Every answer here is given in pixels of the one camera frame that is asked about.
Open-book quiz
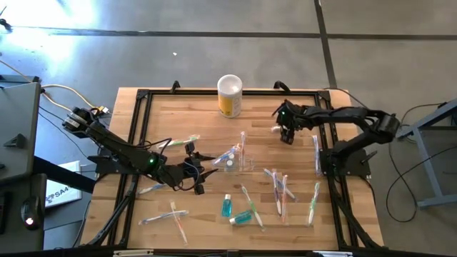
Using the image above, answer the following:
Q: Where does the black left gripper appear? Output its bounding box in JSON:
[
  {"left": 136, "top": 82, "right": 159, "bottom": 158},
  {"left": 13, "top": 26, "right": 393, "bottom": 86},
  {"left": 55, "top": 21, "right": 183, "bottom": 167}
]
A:
[{"left": 168, "top": 142, "right": 219, "bottom": 196}]

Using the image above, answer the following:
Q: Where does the orange toothbrush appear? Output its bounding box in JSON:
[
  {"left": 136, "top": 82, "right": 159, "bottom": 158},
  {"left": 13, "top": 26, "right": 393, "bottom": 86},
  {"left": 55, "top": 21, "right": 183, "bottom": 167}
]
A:
[
  {"left": 240, "top": 130, "right": 248, "bottom": 169},
  {"left": 169, "top": 200, "right": 189, "bottom": 246},
  {"left": 280, "top": 173, "right": 289, "bottom": 225}
]

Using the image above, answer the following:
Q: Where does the purple toothbrush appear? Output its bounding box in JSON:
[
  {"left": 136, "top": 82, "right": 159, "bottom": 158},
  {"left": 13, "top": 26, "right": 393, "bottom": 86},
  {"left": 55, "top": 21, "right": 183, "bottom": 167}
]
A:
[{"left": 271, "top": 171, "right": 283, "bottom": 217}]

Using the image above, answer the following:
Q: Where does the clear acrylic organizer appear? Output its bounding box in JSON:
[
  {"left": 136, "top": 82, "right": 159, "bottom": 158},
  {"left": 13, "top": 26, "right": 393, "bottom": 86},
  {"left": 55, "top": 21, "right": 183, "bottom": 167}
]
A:
[{"left": 213, "top": 148, "right": 258, "bottom": 173}]

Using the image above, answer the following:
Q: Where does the white wipes canister yellow label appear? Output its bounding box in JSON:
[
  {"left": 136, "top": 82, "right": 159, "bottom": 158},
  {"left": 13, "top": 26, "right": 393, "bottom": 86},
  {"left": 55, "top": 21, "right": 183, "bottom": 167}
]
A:
[{"left": 216, "top": 74, "right": 243, "bottom": 119}]

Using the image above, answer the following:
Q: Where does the silver aluminium extrusion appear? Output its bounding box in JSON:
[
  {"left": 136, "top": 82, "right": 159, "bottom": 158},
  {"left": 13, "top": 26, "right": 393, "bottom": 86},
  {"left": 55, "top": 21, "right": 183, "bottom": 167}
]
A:
[
  {"left": 312, "top": 250, "right": 353, "bottom": 257},
  {"left": 113, "top": 248, "right": 155, "bottom": 257}
]

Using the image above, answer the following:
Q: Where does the white printed box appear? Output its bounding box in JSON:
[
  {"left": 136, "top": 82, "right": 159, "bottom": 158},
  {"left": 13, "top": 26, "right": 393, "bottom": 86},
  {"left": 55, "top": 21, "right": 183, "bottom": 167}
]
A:
[{"left": 44, "top": 160, "right": 83, "bottom": 208}]

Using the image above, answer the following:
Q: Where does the black diagonal bar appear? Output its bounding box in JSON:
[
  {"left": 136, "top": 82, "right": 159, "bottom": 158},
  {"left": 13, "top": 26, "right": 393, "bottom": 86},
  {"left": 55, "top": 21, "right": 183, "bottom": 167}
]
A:
[{"left": 33, "top": 156, "right": 96, "bottom": 194}]

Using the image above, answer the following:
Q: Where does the blue-grey metal stand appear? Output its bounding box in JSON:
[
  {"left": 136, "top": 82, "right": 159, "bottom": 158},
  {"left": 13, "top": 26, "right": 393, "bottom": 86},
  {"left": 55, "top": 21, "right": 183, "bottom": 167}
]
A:
[{"left": 395, "top": 99, "right": 457, "bottom": 210}]

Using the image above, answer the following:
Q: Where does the black computer mouse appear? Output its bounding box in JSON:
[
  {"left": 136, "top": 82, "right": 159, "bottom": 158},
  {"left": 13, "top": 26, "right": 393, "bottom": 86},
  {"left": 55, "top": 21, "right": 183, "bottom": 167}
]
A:
[{"left": 20, "top": 195, "right": 44, "bottom": 231}]

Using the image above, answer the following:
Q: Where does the grey metal cabinet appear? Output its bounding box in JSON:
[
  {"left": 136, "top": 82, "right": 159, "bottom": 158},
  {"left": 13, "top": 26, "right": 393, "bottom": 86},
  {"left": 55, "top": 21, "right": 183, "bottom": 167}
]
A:
[{"left": 0, "top": 74, "right": 42, "bottom": 183}]

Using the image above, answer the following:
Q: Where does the dark grey side desk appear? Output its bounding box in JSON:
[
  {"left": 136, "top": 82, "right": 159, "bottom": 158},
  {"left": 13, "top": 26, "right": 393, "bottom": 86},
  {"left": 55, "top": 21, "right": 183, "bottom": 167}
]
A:
[{"left": 0, "top": 173, "right": 48, "bottom": 255}]

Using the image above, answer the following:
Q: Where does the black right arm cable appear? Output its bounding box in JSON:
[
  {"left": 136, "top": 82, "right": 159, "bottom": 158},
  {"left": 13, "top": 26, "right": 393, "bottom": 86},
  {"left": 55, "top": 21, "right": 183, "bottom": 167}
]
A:
[{"left": 323, "top": 87, "right": 368, "bottom": 110}]

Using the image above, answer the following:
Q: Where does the black aluminium table frame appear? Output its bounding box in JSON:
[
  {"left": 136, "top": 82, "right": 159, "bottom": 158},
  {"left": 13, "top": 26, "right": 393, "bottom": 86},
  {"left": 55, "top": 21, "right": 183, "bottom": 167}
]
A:
[{"left": 80, "top": 87, "right": 385, "bottom": 251}]

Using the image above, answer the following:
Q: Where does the yellow floor cable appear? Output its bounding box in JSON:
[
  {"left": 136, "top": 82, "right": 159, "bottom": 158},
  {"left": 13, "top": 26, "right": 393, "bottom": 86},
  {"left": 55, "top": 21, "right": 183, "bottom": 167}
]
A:
[
  {"left": 41, "top": 84, "right": 110, "bottom": 115},
  {"left": 42, "top": 93, "right": 72, "bottom": 112}
]

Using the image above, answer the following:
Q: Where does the black floor cable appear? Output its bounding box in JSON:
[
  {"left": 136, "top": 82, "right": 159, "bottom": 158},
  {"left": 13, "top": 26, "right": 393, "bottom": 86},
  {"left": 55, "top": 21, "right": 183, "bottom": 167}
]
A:
[{"left": 385, "top": 144, "right": 457, "bottom": 224}]

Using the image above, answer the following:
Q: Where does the black triangular bracket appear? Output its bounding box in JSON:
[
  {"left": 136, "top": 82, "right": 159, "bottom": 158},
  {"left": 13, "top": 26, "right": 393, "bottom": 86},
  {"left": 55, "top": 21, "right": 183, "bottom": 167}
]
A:
[{"left": 3, "top": 133, "right": 26, "bottom": 148}]

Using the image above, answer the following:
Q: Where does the tan floor cable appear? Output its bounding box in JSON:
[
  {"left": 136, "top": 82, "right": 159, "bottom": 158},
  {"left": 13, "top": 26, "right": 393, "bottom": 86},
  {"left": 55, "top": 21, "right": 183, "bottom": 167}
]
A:
[{"left": 0, "top": 59, "right": 33, "bottom": 84}]

